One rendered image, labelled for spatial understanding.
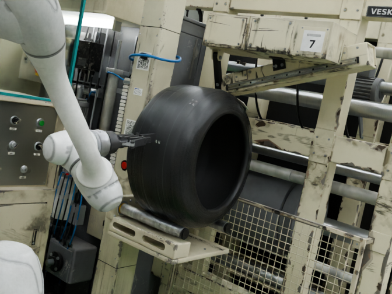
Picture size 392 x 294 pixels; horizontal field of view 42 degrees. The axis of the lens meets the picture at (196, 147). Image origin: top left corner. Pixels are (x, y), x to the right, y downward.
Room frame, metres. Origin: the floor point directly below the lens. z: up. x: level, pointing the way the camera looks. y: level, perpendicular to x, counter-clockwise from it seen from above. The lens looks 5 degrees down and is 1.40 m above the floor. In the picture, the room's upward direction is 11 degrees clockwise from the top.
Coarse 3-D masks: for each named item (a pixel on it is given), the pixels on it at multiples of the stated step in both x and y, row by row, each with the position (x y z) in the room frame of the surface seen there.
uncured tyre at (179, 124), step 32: (160, 96) 1.96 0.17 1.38; (192, 96) 1.91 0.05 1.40; (224, 96) 1.97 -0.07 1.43; (160, 128) 1.84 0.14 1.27; (192, 128) 1.81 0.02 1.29; (224, 128) 2.27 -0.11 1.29; (128, 160) 1.89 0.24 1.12; (160, 160) 1.80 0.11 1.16; (192, 160) 1.81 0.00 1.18; (224, 160) 2.28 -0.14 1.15; (160, 192) 1.83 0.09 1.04; (192, 192) 1.84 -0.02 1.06; (224, 192) 2.21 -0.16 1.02; (192, 224) 1.92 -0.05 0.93
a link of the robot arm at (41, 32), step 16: (0, 0) 1.03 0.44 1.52; (16, 0) 1.02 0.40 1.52; (32, 0) 1.02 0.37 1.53; (48, 0) 1.05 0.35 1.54; (0, 16) 1.04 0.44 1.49; (16, 16) 1.04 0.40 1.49; (32, 16) 1.04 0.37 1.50; (48, 16) 1.06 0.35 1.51; (0, 32) 1.07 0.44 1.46; (16, 32) 1.07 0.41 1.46; (32, 32) 1.07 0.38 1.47; (48, 32) 1.09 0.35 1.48; (64, 32) 1.15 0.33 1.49; (32, 48) 1.11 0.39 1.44; (48, 48) 1.12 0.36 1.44
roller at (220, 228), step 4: (220, 220) 2.10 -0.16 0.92; (212, 224) 2.11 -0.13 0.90; (216, 224) 2.09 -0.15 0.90; (220, 224) 2.08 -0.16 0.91; (224, 224) 2.08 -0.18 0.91; (228, 224) 2.08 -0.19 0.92; (216, 228) 2.10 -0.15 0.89; (220, 228) 2.08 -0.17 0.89; (224, 228) 2.07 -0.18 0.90; (228, 228) 2.08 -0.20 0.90; (224, 232) 2.09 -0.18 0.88
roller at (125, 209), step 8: (120, 208) 2.05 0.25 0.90; (128, 208) 2.03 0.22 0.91; (136, 208) 2.02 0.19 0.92; (136, 216) 1.99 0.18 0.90; (144, 216) 1.97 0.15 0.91; (152, 216) 1.95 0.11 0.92; (152, 224) 1.94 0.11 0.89; (160, 224) 1.91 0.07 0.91; (168, 224) 1.90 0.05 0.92; (176, 224) 1.89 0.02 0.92; (168, 232) 1.89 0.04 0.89; (176, 232) 1.86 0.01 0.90; (184, 232) 1.85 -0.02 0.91
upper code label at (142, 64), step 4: (140, 52) 2.19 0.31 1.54; (148, 52) 2.16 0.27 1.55; (140, 60) 2.18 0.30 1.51; (144, 60) 2.17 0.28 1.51; (148, 60) 2.15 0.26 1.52; (136, 64) 2.19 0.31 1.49; (140, 64) 2.18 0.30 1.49; (144, 64) 2.16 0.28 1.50; (148, 64) 2.15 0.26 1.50; (136, 68) 2.19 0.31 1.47; (140, 68) 2.18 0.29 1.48; (144, 68) 2.16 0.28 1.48; (148, 68) 2.15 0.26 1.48
